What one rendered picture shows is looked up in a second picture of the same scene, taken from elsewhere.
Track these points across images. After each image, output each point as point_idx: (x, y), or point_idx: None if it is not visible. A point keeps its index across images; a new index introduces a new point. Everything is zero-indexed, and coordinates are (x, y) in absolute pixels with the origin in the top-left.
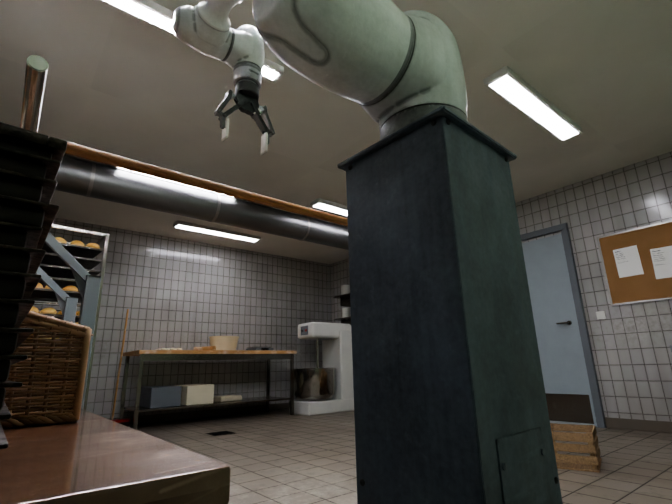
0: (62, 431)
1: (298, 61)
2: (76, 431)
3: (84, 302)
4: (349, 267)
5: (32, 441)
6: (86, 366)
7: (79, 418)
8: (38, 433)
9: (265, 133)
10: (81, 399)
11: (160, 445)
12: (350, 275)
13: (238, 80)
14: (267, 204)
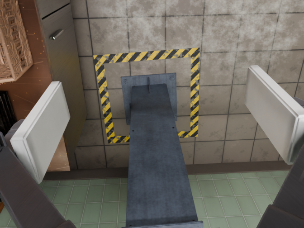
0: (31, 93)
1: None
2: (36, 97)
3: None
4: (127, 182)
5: (25, 111)
6: (24, 72)
7: (33, 63)
8: (23, 92)
9: (283, 156)
10: (30, 67)
11: (60, 143)
12: (127, 180)
13: None
14: None
